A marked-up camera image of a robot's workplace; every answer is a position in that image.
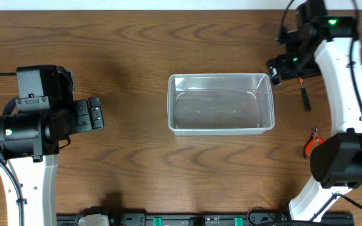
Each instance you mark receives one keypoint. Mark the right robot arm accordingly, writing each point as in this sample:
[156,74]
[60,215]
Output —
[326,46]

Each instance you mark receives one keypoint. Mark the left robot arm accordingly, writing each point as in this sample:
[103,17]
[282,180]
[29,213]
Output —
[30,132]

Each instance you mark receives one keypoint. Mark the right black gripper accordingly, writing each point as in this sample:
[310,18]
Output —
[279,67]

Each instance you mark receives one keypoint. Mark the small claw hammer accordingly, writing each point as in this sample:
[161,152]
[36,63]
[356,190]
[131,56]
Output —
[304,95]

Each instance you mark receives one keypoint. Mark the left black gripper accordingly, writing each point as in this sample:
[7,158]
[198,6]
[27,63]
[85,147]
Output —
[82,115]

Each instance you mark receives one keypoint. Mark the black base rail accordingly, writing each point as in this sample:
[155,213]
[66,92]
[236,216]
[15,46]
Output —
[256,216]

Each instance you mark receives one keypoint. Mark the clear plastic container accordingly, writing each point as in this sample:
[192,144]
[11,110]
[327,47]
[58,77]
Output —
[210,104]

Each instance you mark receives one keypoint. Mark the red handled pliers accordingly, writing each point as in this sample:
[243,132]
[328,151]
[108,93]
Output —
[314,138]

